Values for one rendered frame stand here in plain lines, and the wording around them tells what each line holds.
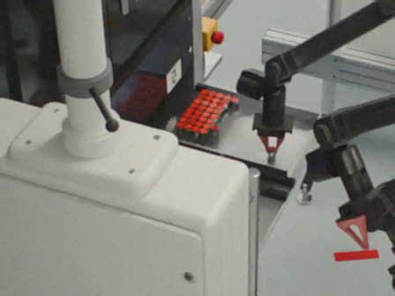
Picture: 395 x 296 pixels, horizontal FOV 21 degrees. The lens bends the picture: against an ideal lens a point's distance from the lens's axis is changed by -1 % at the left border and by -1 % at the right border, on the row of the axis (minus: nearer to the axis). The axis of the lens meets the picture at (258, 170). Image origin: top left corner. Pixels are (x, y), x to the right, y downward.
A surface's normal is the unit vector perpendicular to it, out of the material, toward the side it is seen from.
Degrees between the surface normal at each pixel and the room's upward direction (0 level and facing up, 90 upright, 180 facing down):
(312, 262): 0
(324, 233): 0
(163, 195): 0
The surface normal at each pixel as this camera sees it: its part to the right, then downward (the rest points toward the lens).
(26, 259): -0.37, 0.61
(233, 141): 0.01, -0.76
